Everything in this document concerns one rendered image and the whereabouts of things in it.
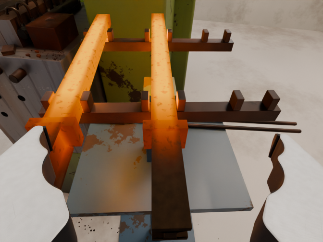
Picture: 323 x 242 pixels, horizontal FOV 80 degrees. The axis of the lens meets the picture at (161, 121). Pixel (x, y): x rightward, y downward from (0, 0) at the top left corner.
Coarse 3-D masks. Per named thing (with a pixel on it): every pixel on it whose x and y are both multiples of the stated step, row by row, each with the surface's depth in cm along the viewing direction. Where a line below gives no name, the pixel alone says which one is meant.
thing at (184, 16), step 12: (180, 0) 95; (192, 0) 94; (180, 12) 99; (192, 12) 98; (180, 24) 103; (192, 24) 103; (180, 36) 107; (180, 60) 117; (180, 72) 123; (180, 84) 129
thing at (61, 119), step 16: (96, 16) 43; (96, 32) 37; (80, 48) 32; (96, 48) 32; (80, 64) 29; (96, 64) 32; (64, 80) 26; (80, 80) 26; (64, 96) 24; (80, 96) 24; (48, 112) 21; (64, 112) 22; (80, 112) 24; (48, 128) 18; (64, 128) 20; (80, 128) 22; (64, 144) 21; (80, 144) 22; (64, 160) 20; (64, 176) 20
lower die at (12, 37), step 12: (0, 0) 65; (24, 0) 63; (48, 0) 66; (0, 12) 55; (12, 12) 57; (24, 12) 57; (36, 12) 62; (0, 24) 54; (12, 24) 54; (0, 36) 56; (12, 36) 56
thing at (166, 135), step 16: (160, 16) 44; (160, 32) 38; (160, 48) 33; (160, 64) 29; (160, 80) 26; (160, 96) 24; (160, 112) 22; (176, 112) 22; (144, 128) 19; (160, 128) 19; (176, 128) 19; (144, 144) 21; (160, 144) 18; (176, 144) 18; (160, 160) 17; (176, 160) 17; (160, 176) 16; (176, 176) 16; (160, 192) 15; (176, 192) 15; (160, 208) 14; (176, 208) 14; (160, 224) 13; (176, 224) 13; (160, 240) 15
